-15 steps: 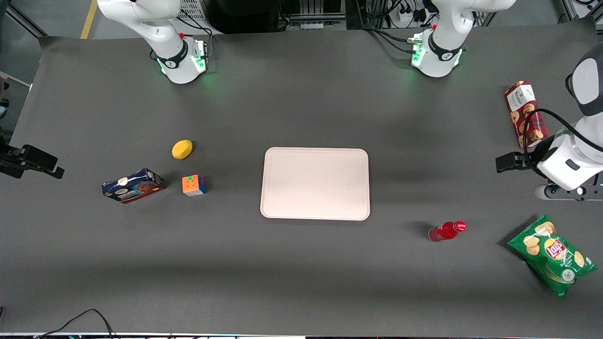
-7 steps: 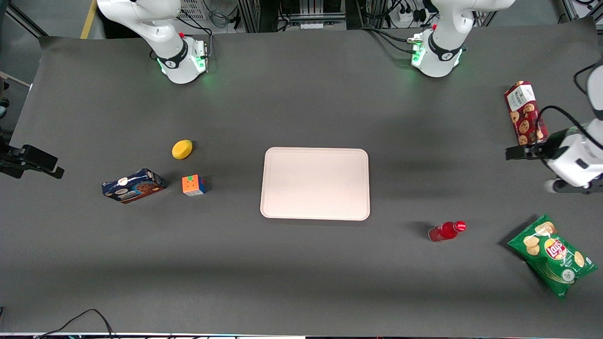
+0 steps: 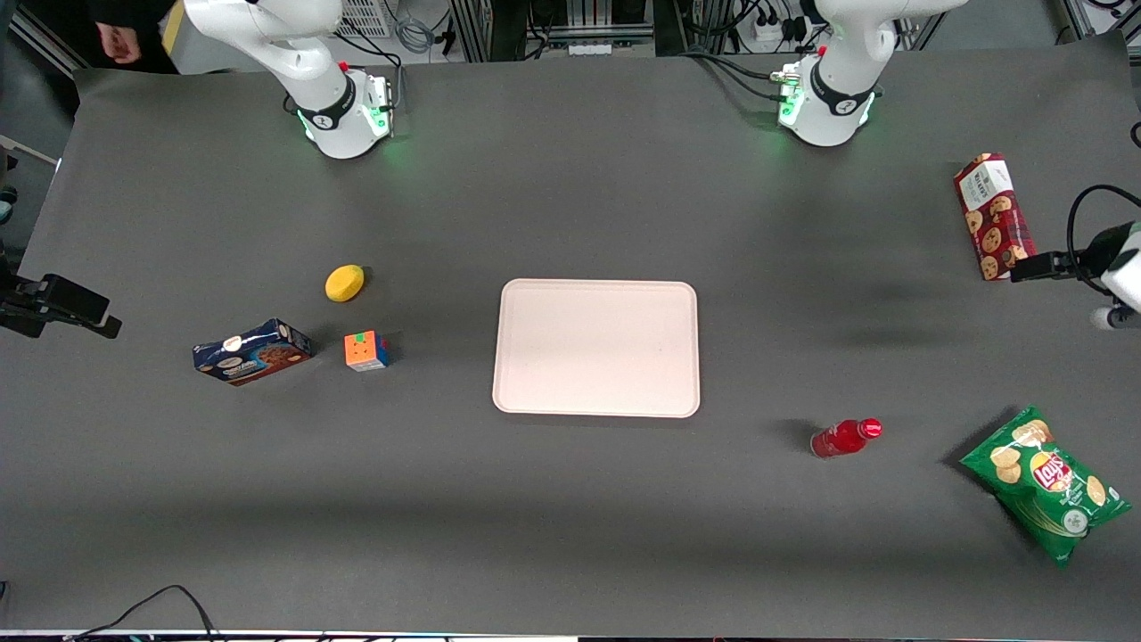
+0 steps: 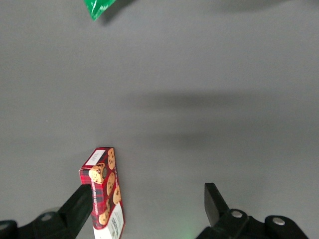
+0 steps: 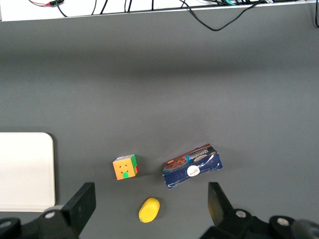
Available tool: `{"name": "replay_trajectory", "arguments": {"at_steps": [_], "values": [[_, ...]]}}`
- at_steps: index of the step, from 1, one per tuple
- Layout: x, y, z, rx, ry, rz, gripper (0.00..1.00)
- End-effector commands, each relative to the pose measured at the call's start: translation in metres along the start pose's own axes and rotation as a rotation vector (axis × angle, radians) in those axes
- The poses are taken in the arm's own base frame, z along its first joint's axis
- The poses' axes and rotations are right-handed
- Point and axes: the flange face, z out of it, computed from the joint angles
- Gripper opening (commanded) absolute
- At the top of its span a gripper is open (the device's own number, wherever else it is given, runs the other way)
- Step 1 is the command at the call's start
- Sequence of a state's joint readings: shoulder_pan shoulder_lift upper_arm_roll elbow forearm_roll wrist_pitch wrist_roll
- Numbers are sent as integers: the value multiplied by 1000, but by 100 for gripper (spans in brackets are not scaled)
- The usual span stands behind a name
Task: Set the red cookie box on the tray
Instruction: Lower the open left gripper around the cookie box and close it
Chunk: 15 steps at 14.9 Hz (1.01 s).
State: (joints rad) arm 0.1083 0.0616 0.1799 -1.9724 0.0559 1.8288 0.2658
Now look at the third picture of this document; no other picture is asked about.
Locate green chips bag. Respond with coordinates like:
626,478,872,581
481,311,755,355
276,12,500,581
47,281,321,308
959,406,1134,570

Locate blue cookie box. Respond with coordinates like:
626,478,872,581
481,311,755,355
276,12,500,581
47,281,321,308
192,318,315,387

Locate red cookie box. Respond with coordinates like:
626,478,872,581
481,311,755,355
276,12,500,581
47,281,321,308
953,152,1036,283

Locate dark grey table cover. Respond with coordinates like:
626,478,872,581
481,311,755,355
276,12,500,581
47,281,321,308
0,31,1141,639

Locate black left base cables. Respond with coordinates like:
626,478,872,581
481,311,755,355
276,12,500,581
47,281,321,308
679,49,789,103

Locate pale pink plastic tray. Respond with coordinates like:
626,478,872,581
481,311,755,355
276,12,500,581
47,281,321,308
492,278,702,419

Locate grey coiled cable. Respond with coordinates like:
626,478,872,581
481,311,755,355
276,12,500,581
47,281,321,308
394,0,439,54

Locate red drink bottle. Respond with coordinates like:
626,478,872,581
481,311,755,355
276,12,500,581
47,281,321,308
809,417,884,460

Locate bare person hand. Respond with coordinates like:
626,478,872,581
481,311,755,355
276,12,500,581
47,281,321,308
95,21,144,66

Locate white perforated basket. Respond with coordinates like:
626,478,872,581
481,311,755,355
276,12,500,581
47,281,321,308
335,0,395,39

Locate white power strip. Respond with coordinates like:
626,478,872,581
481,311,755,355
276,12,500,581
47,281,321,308
751,16,810,47

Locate colourful puzzle cube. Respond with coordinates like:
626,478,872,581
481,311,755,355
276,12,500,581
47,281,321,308
343,330,392,373

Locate person black clothing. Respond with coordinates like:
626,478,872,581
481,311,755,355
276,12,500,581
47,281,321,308
16,0,181,76

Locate yellow lemon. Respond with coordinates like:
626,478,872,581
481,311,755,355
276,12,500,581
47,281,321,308
324,264,366,304

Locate aluminium frame post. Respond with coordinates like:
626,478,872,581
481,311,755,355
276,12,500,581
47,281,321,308
448,0,493,63

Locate thin black cable loop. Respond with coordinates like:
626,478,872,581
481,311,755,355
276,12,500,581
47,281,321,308
64,584,220,642

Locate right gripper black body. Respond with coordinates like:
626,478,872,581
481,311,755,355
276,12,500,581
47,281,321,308
0,276,45,339

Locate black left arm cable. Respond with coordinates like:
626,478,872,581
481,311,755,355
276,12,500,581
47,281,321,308
1066,184,1141,295

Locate black right base cable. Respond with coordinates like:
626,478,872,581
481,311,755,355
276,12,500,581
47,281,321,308
335,27,404,115

